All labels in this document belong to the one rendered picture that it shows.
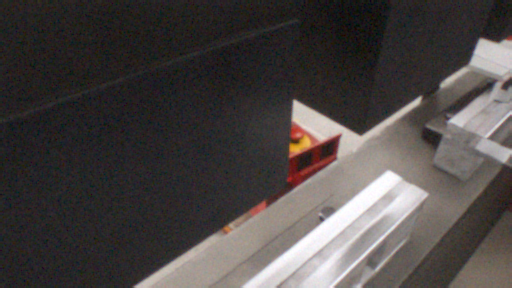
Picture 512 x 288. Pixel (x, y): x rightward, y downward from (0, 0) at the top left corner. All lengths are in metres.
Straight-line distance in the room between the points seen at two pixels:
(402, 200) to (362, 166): 0.19
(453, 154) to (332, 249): 0.33
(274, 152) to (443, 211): 0.50
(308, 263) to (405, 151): 0.38
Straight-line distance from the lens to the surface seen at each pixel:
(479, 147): 0.55
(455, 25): 0.26
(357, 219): 0.45
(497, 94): 0.76
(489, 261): 1.83
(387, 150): 0.71
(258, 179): 0.15
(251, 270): 0.46
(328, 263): 0.40
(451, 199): 0.66
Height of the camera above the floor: 1.30
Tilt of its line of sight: 38 degrees down
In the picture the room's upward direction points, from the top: straight up
